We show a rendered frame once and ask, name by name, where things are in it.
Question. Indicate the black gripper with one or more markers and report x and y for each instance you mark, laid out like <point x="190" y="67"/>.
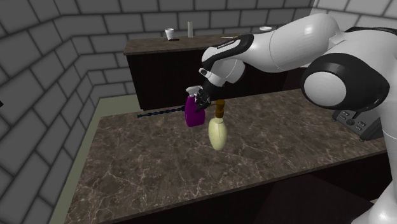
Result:
<point x="208" y="91"/>

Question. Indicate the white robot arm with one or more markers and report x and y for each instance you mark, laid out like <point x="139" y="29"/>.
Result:
<point x="294" y="43"/>

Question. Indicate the purple spray bottle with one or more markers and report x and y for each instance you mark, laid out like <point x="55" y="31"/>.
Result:
<point x="194" y="119"/>

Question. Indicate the cream bottle with brown pump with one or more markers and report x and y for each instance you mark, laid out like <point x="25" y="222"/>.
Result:
<point x="217" y="133"/>

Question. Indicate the dark kitchen counter cabinet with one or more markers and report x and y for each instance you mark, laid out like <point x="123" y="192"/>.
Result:
<point x="164" y="71"/>

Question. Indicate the blue twisted drill bit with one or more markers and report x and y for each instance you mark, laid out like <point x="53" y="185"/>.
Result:
<point x="161" y="112"/>

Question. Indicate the black toaster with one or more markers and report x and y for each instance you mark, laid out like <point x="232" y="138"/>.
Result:
<point x="361" y="125"/>

